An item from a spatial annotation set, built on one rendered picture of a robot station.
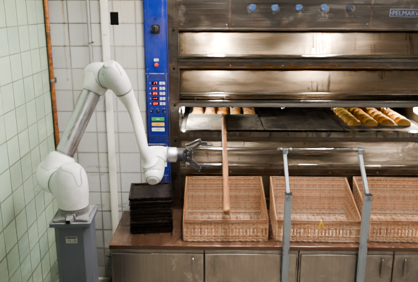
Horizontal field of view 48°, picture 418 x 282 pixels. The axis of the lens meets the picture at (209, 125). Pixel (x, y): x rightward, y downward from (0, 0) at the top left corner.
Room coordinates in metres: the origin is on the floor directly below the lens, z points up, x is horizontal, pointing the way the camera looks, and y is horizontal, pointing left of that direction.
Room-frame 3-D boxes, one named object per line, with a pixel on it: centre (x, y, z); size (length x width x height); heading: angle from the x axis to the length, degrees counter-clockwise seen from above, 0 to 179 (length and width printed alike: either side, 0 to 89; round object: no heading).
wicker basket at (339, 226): (2.99, -0.71, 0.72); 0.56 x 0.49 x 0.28; 88
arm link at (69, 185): (2.28, 0.71, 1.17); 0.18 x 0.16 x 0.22; 45
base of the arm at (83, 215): (2.25, 0.70, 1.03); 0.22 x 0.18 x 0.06; 2
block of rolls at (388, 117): (3.69, -1.28, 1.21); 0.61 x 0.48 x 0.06; 179
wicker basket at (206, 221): (3.00, -0.11, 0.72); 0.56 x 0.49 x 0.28; 90
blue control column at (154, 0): (4.21, 0.35, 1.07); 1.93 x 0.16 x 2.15; 179
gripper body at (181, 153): (2.71, 0.14, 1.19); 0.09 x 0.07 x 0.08; 89
